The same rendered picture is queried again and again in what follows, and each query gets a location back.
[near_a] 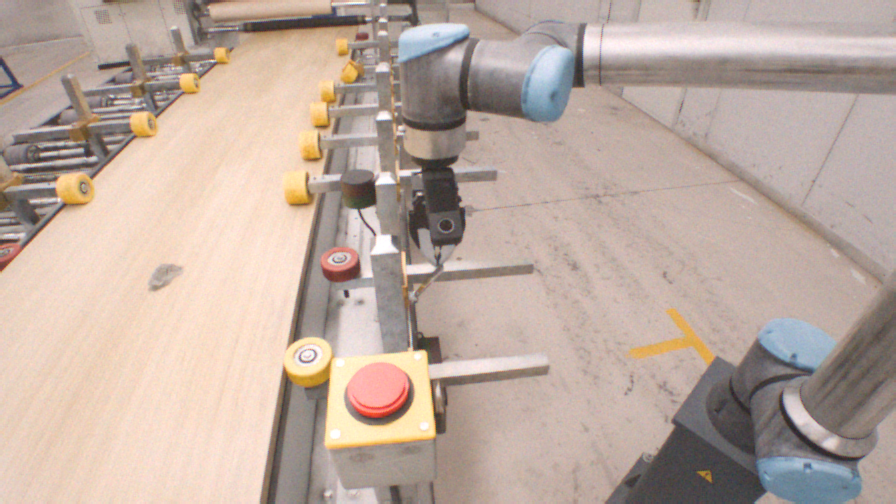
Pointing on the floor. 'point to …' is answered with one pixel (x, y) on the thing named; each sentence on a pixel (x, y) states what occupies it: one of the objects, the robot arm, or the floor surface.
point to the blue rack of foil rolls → (10, 79)
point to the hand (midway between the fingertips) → (437, 263)
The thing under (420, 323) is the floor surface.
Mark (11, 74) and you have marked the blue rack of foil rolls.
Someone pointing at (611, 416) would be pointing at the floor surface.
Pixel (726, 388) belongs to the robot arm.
